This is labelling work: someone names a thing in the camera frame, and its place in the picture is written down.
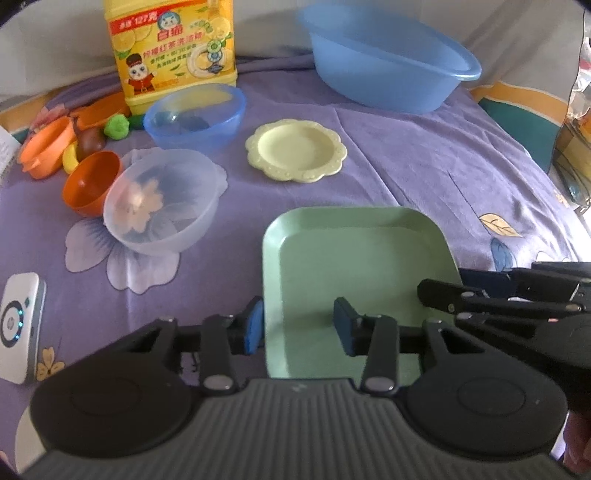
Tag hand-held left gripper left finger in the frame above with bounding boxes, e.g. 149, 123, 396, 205
110, 296, 266, 398

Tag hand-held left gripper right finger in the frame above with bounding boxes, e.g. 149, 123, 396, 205
334, 296, 490, 398

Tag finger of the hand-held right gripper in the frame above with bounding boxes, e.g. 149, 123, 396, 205
417, 278, 581, 320
461, 261, 591, 302

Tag green square plate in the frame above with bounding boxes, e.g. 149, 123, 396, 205
262, 206, 464, 381

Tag clear plastic bowl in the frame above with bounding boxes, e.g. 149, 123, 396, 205
102, 148, 228, 256

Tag purple floral bedsheet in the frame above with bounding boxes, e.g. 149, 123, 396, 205
0, 55, 591, 462

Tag yellow patterned box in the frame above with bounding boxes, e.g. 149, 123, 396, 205
551, 124, 591, 206

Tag pale yellow scalloped plate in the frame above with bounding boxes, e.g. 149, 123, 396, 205
245, 119, 348, 184

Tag small translucent blue bowl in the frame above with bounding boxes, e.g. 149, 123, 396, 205
143, 84, 247, 158

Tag orange plastic bowl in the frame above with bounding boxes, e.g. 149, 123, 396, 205
62, 151, 124, 217

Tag large blue plastic basin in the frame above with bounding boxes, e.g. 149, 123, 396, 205
295, 2, 482, 114

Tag white electronic device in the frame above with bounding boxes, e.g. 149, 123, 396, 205
0, 272, 47, 385

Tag light green toy vegetable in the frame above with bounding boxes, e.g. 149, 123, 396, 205
102, 114, 131, 139

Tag brown toy fruit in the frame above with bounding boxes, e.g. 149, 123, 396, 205
75, 126, 107, 162

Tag yellow toy banana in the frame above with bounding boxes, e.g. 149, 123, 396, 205
62, 142, 80, 175

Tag orange toy pan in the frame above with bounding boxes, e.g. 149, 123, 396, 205
69, 92, 132, 132

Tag orange toy pot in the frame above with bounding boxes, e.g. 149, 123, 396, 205
18, 116, 77, 180

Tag yellow detergent bottle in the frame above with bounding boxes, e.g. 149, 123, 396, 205
104, 0, 238, 116

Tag white paper manual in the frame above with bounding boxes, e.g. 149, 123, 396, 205
0, 127, 21, 185

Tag white grey cloth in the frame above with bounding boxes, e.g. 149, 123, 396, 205
0, 0, 587, 109

